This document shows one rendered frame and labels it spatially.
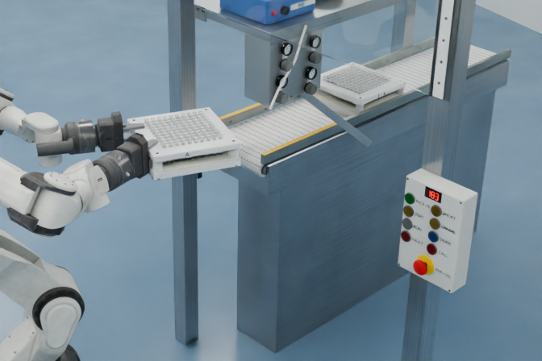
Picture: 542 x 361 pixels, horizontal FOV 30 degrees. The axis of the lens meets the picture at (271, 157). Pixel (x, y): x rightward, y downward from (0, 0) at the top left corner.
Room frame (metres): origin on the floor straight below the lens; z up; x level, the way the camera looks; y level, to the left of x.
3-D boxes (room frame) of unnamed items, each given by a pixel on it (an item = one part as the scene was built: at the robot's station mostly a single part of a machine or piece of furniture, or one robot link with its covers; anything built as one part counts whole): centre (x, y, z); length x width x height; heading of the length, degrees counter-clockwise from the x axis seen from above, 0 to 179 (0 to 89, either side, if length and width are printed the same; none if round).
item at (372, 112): (3.17, -0.44, 0.82); 1.32 x 0.02 x 0.03; 135
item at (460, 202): (2.12, -0.41, 0.94); 0.17 x 0.06 x 0.26; 45
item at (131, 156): (2.30, 0.37, 1.00); 0.12 x 0.10 x 0.13; 147
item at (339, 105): (3.21, -0.29, 0.81); 0.24 x 0.24 x 0.02; 46
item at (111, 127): (2.46, 0.47, 1.00); 0.12 x 0.10 x 0.13; 107
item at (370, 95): (3.21, -0.29, 0.86); 0.25 x 0.24 x 0.02; 46
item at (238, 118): (3.36, -0.25, 0.82); 1.32 x 0.02 x 0.03; 135
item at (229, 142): (2.48, 0.24, 1.00); 0.25 x 0.24 x 0.02; 24
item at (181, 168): (2.48, 0.24, 0.96); 0.24 x 0.24 x 0.02; 24
